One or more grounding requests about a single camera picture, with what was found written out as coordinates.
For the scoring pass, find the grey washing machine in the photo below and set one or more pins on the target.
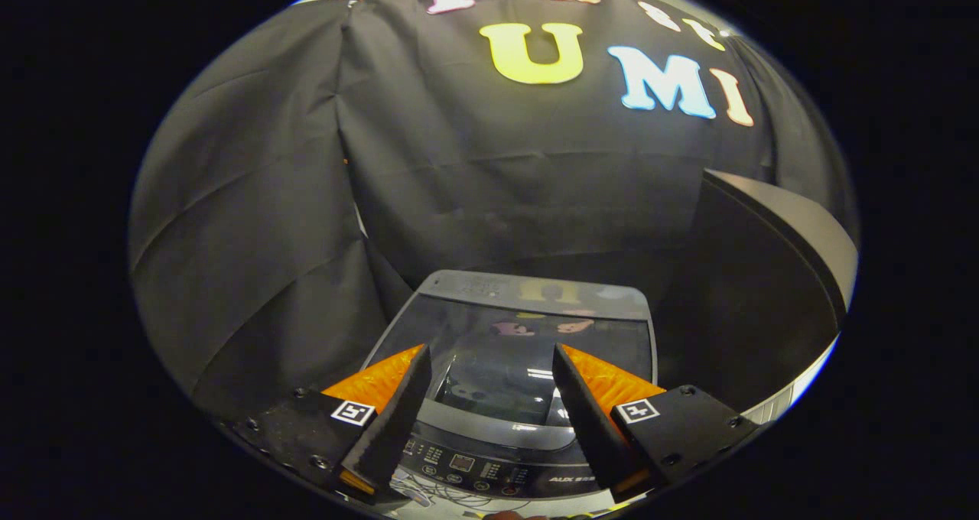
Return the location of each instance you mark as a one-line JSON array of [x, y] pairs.
[[489, 459]]

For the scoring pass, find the black backdrop cloth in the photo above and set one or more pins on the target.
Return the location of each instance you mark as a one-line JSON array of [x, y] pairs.
[[497, 168]]

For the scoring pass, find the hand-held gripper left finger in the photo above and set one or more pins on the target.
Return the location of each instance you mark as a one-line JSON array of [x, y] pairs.
[[401, 420]]

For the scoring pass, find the dark glass washing machine lid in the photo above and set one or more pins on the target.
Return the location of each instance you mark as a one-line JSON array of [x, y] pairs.
[[489, 352]]

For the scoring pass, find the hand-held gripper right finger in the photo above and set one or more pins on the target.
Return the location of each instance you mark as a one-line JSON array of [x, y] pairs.
[[585, 428]]

